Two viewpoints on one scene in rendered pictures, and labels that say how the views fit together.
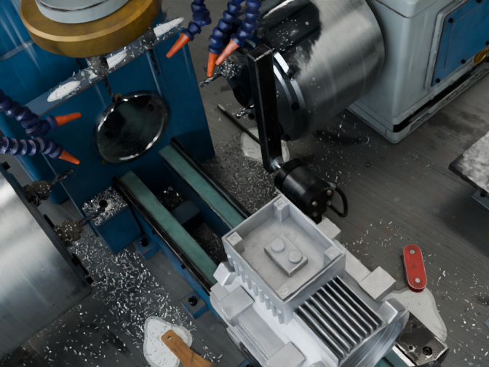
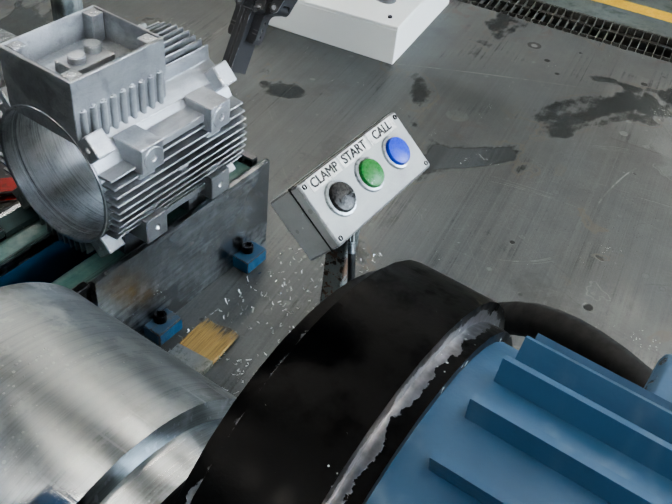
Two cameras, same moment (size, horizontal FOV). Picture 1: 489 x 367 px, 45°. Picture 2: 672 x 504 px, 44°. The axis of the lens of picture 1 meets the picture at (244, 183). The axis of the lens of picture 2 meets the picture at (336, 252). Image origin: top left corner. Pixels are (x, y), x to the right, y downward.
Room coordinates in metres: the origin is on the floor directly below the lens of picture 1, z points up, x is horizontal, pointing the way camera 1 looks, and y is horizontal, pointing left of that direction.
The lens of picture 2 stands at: (0.48, 0.72, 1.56)
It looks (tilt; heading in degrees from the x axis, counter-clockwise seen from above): 42 degrees down; 240
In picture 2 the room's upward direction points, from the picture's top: 7 degrees clockwise
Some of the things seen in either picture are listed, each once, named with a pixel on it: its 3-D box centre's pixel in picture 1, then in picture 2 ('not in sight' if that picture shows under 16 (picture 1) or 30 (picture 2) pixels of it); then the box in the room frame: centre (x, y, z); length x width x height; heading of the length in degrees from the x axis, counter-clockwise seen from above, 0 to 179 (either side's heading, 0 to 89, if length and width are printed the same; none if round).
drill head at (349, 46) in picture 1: (308, 49); not in sight; (0.79, -0.16, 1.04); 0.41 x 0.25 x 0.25; 120
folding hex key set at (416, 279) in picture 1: (414, 268); (4, 189); (0.44, -0.27, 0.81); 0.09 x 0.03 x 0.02; 171
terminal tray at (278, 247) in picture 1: (284, 258); (86, 74); (0.35, -0.03, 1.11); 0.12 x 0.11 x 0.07; 29
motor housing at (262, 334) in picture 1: (306, 310); (123, 135); (0.32, -0.05, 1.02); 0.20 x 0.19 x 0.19; 29
